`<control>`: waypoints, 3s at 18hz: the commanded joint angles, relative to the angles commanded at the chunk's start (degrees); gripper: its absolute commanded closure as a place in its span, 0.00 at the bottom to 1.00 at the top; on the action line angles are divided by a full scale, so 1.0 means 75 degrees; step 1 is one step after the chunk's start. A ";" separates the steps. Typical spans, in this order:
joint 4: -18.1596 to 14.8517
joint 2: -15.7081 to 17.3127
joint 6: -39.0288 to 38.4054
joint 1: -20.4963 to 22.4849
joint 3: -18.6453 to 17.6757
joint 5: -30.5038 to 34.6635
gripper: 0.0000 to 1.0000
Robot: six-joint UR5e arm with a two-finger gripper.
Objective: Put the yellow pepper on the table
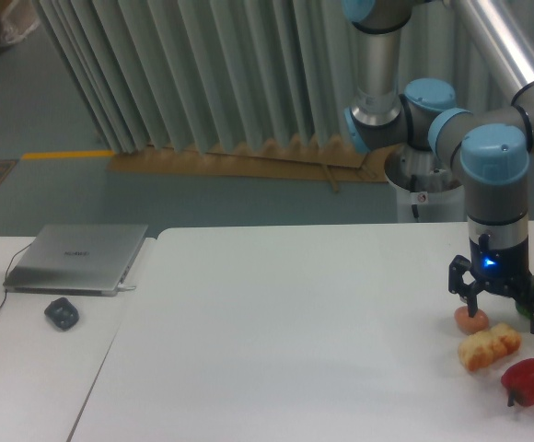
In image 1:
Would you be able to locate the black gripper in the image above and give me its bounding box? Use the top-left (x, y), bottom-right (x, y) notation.
top-left (447, 237), bottom-right (534, 334)

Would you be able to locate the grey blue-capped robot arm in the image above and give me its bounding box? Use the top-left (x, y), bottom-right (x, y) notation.
top-left (342, 1), bottom-right (534, 324)

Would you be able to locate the green bell pepper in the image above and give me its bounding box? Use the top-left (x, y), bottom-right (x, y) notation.
top-left (513, 280), bottom-right (534, 318)

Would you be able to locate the red bell pepper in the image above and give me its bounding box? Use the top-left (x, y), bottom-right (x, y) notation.
top-left (501, 358), bottom-right (534, 407)

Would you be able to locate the brown egg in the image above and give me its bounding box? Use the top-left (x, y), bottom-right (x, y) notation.
top-left (454, 306), bottom-right (489, 334)

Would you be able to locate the toy bread loaf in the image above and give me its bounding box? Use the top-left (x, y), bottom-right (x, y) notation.
top-left (458, 323), bottom-right (522, 372)

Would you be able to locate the brown cardboard sheet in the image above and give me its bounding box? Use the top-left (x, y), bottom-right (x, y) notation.
top-left (107, 140), bottom-right (395, 192)

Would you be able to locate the white laptop plug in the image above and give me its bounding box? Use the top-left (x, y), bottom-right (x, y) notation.
top-left (117, 285), bottom-right (136, 293)

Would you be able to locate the grey-green pleated curtain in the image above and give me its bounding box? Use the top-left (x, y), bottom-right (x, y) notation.
top-left (31, 0), bottom-right (517, 156)

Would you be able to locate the black small controller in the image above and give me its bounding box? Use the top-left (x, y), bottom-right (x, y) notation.
top-left (44, 297), bottom-right (80, 332)

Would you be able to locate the silver closed laptop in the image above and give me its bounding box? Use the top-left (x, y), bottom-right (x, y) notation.
top-left (4, 224), bottom-right (147, 296)

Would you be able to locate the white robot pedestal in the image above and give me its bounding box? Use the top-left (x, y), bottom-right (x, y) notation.
top-left (384, 145), bottom-right (465, 223)

